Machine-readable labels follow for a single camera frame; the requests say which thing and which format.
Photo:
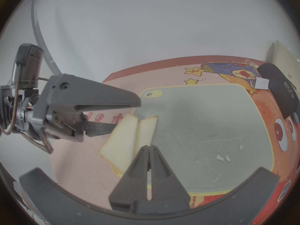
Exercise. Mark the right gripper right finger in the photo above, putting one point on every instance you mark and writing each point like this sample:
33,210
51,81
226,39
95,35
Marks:
168,186

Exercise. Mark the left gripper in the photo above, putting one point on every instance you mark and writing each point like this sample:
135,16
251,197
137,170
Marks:
58,125

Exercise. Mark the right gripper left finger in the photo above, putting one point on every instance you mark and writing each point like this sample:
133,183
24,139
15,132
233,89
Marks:
131,184

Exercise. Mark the slice of bread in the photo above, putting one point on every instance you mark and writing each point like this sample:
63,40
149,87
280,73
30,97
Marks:
145,133
118,146

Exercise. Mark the cream toaster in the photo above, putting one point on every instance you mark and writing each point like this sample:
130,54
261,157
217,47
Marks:
287,57

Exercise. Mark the cutting board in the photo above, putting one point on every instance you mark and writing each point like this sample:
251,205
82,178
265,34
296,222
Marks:
211,135

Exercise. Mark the dark grey tray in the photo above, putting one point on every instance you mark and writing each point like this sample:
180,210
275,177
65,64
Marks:
279,88

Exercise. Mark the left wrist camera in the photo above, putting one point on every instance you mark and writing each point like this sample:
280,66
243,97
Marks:
29,64

